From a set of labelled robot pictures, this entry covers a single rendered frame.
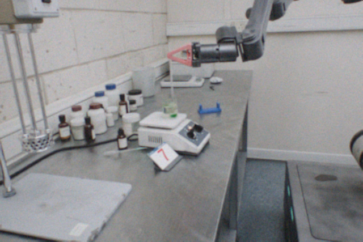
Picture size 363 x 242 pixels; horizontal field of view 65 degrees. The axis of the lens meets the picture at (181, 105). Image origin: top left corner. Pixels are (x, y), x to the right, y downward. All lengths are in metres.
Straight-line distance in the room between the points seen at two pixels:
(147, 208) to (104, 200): 0.10
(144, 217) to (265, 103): 1.87
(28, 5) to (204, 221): 0.51
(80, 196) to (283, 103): 1.91
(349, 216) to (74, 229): 1.06
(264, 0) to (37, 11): 0.68
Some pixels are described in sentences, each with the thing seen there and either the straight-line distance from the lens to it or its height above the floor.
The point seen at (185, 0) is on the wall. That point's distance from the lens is 2.37.
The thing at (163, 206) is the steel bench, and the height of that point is 0.75.
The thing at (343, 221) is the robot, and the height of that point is 0.37.
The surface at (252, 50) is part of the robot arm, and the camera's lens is 0.86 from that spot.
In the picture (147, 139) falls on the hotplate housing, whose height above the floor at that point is 0.79.
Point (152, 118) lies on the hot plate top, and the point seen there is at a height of 0.84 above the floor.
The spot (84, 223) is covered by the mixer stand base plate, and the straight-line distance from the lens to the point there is 0.64.
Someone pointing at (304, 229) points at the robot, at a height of 0.36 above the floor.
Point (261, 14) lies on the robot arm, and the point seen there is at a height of 1.14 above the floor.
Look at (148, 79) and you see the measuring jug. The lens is 1.54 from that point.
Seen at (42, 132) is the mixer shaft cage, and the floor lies 0.92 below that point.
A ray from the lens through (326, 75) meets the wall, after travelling 2.37.
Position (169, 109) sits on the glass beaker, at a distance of 0.89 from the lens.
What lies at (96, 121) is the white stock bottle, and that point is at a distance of 1.08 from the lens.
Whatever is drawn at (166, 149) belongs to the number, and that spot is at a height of 0.78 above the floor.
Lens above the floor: 1.13
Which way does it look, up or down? 16 degrees down
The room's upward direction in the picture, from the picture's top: 3 degrees counter-clockwise
